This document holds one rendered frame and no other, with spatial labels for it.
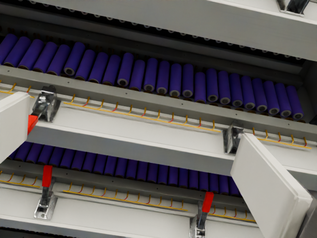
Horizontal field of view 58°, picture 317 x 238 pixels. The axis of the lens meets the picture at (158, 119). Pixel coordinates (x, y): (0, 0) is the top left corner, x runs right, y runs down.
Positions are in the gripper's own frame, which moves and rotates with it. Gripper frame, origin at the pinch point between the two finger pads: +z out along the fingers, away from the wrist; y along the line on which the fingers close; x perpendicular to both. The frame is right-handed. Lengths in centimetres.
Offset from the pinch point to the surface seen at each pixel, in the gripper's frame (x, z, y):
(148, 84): -1.9, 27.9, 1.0
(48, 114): -6.8, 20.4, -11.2
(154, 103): -3.6, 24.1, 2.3
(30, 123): -6.7, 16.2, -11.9
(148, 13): 7.7, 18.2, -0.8
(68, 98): -5.4, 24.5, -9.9
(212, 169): -11.6, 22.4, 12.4
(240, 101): -1.9, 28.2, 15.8
